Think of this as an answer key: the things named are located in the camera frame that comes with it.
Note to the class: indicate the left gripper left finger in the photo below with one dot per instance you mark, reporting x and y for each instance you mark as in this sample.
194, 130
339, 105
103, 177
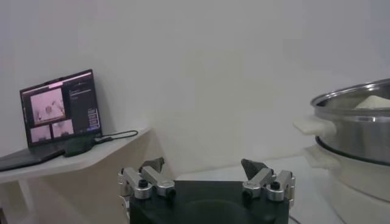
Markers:
152, 182

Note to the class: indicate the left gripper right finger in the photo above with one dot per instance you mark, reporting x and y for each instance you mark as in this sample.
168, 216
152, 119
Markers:
265, 182

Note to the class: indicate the white steamed baozi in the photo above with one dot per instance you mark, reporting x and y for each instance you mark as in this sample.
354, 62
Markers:
374, 103

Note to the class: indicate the perforated steel steamer basket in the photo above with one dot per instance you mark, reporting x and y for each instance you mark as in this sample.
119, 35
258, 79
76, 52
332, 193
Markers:
359, 137

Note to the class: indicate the white side desk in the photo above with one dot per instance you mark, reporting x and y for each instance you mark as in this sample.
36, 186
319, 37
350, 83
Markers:
106, 158

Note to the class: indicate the black computer mouse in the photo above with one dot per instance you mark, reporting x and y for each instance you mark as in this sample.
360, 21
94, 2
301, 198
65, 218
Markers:
78, 146

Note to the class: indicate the cream electric cooking pot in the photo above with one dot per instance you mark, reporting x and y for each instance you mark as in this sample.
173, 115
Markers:
362, 194

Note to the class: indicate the black open laptop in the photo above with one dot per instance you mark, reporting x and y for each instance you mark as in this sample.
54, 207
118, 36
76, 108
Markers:
79, 106

